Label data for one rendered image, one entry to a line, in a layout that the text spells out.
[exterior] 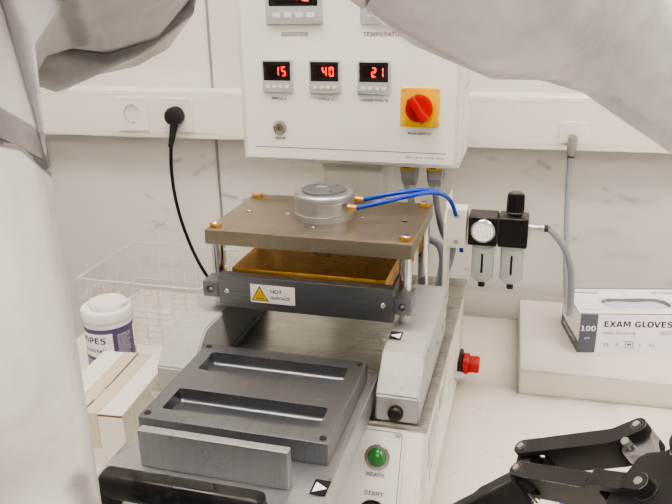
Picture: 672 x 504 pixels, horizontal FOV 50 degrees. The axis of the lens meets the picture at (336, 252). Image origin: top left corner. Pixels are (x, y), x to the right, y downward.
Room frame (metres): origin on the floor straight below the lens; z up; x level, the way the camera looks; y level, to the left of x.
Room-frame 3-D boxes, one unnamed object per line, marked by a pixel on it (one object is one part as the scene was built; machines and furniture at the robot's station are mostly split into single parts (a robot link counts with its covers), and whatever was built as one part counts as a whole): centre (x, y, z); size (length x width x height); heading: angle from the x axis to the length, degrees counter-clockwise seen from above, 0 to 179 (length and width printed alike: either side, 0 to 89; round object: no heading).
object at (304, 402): (0.68, 0.08, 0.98); 0.20 x 0.17 x 0.03; 74
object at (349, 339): (0.97, 0.01, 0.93); 0.46 x 0.35 x 0.01; 164
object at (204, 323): (0.91, 0.17, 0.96); 0.25 x 0.05 x 0.07; 164
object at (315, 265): (0.93, 0.01, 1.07); 0.22 x 0.17 x 0.10; 74
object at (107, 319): (1.15, 0.40, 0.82); 0.09 x 0.09 x 0.15
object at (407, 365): (0.82, -0.10, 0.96); 0.26 x 0.05 x 0.07; 164
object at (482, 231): (1.00, -0.23, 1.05); 0.15 x 0.05 x 0.15; 74
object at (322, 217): (0.96, -0.01, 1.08); 0.31 x 0.24 x 0.13; 74
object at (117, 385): (0.98, 0.35, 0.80); 0.19 x 0.13 x 0.09; 166
